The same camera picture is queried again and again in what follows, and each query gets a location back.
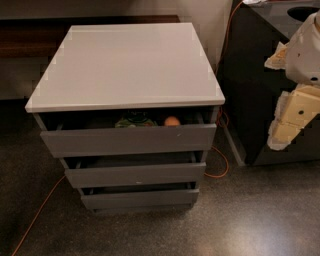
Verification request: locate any green rice chip bag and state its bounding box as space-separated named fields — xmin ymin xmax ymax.
xmin=115 ymin=111 xmax=157 ymax=128

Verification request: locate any grey top drawer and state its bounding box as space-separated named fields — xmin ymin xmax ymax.
xmin=40 ymin=123 xmax=216 ymax=158

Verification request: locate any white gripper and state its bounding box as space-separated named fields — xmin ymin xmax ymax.
xmin=264 ymin=42 xmax=320 ymax=151

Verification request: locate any grey drawer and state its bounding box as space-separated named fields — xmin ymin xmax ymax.
xmin=65 ymin=152 xmax=206 ymax=188
xmin=81 ymin=182 xmax=199 ymax=210
xmin=40 ymin=123 xmax=216 ymax=158

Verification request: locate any grey drawer cabinet white top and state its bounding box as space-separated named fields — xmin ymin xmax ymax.
xmin=25 ymin=23 xmax=225 ymax=214

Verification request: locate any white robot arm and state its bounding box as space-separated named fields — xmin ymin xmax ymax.
xmin=264 ymin=11 xmax=320 ymax=151

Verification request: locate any black bin cabinet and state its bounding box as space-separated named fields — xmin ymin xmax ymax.
xmin=217 ymin=0 xmax=320 ymax=165

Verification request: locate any grey middle drawer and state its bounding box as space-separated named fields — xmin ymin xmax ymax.
xmin=65 ymin=152 xmax=206 ymax=188

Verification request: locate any grey bottom drawer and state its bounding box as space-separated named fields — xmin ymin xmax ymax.
xmin=81 ymin=182 xmax=199 ymax=210

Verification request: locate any orange fruit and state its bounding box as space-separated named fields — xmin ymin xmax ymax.
xmin=164 ymin=116 xmax=180 ymax=126

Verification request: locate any dark wooden bench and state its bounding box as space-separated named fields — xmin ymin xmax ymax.
xmin=0 ymin=15 xmax=180 ymax=58

